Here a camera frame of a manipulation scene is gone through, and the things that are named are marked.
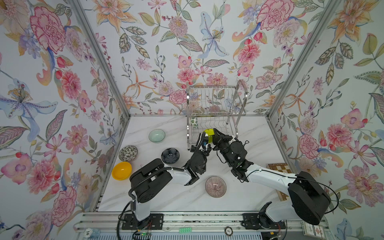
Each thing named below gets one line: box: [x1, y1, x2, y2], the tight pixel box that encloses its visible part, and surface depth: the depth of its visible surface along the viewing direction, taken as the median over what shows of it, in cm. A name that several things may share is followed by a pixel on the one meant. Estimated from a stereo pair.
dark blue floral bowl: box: [161, 148, 180, 164], surface depth 97 cm
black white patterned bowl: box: [118, 145, 139, 162], surface depth 99 cm
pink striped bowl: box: [205, 176, 227, 198], surface depth 85 cm
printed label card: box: [301, 221, 327, 240], surface depth 72 cm
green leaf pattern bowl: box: [190, 117, 199, 129], surface depth 103 cm
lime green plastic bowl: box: [204, 128, 215, 143], surface depth 77 cm
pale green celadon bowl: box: [148, 128, 166, 143], surface depth 106 cm
